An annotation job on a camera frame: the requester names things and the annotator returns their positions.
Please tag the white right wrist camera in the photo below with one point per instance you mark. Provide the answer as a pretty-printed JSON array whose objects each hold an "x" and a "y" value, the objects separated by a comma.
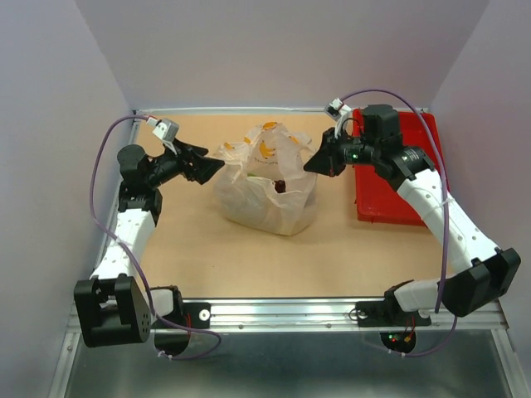
[{"x": 338, "y": 111}]

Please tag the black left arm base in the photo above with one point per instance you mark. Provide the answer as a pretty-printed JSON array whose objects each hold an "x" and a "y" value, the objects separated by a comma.
[{"x": 189, "y": 315}]

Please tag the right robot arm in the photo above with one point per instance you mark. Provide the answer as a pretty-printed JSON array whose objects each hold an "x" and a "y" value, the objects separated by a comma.
[{"x": 483, "y": 270}]

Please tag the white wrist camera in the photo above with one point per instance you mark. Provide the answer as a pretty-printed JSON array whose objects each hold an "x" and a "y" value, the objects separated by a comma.
[
  {"x": 338, "y": 111},
  {"x": 165, "y": 130}
]

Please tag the dark purple fake passionfruit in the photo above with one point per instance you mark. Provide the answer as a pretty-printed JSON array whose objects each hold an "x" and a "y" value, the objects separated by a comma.
[{"x": 280, "y": 186}]

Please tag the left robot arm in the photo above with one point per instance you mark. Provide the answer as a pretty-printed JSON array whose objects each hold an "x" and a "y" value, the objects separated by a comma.
[{"x": 115, "y": 306}]

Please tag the white plastic bag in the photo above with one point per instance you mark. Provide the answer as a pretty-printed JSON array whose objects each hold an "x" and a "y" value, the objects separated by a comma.
[{"x": 244, "y": 189}]

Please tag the aluminium front rail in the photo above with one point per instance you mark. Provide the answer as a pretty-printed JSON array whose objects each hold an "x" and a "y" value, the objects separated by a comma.
[{"x": 248, "y": 315}]

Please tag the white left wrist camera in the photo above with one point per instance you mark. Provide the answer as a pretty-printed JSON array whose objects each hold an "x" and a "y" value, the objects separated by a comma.
[{"x": 165, "y": 130}]

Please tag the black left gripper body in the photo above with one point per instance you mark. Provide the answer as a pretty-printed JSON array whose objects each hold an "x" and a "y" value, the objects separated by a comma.
[{"x": 170, "y": 165}]

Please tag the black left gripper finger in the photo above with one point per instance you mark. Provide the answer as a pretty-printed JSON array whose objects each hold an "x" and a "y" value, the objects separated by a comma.
[
  {"x": 205, "y": 168},
  {"x": 200, "y": 151}
]

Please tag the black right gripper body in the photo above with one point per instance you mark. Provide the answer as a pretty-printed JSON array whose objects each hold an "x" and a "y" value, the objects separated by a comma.
[{"x": 354, "y": 151}]

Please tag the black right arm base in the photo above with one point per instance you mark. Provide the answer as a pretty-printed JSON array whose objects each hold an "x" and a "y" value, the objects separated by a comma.
[{"x": 386, "y": 313}]

